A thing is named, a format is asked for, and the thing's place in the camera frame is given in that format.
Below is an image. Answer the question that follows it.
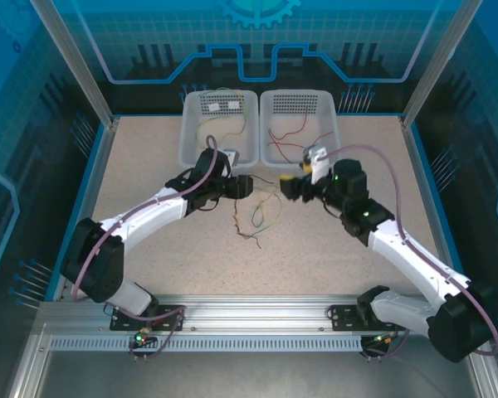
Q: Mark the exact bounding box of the white plastic basket plain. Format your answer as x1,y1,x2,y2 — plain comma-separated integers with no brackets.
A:
258,89,344,169

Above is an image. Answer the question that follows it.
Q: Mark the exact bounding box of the aluminium extrusion rail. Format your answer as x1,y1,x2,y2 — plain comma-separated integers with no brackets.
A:
39,293,437,337

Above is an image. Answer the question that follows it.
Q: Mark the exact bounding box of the white plastic basket with labels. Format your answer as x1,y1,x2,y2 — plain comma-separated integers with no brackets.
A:
177,89,261,171

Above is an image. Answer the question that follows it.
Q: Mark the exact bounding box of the thin yellow wire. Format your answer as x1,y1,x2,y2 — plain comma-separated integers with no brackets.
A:
194,118,225,148
252,186,284,235

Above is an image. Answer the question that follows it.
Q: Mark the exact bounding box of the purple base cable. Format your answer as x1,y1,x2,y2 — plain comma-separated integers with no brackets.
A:
128,306,188,362
363,327,412,362

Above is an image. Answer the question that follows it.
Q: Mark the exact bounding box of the grey slotted cable duct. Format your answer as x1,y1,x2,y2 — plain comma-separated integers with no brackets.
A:
49,334,364,353

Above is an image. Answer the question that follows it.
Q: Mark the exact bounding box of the aluminium frame post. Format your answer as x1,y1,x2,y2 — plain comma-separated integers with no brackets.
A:
29,0,121,130
399,0,485,129

